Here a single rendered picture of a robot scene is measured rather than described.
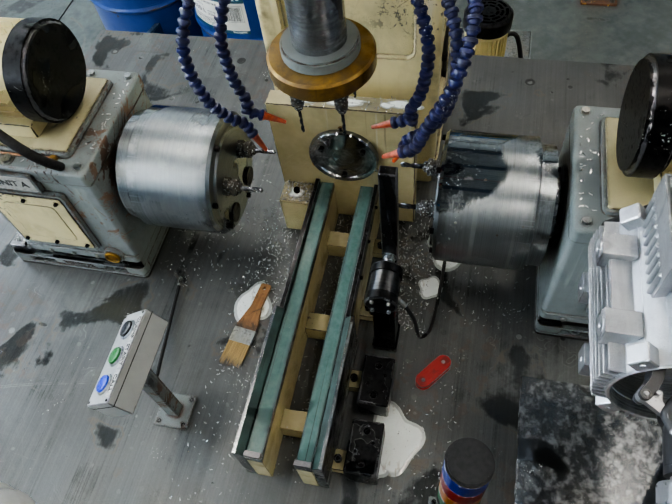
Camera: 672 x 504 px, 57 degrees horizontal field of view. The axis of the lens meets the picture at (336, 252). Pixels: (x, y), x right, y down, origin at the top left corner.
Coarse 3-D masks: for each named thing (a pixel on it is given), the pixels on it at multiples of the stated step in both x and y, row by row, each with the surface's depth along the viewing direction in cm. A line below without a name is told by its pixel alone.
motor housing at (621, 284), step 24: (624, 264) 70; (600, 288) 72; (624, 288) 69; (600, 312) 71; (648, 312) 66; (648, 336) 64; (600, 360) 68; (624, 360) 65; (600, 384) 69; (624, 384) 74; (624, 408) 72; (648, 408) 73
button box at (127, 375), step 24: (144, 312) 105; (120, 336) 106; (144, 336) 104; (120, 360) 101; (144, 360) 103; (96, 384) 103; (120, 384) 99; (144, 384) 102; (96, 408) 101; (120, 408) 98
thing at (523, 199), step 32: (448, 160) 107; (480, 160) 107; (512, 160) 106; (544, 160) 107; (448, 192) 106; (480, 192) 105; (512, 192) 104; (544, 192) 105; (448, 224) 108; (480, 224) 106; (512, 224) 105; (544, 224) 105; (448, 256) 114; (480, 256) 111; (512, 256) 109
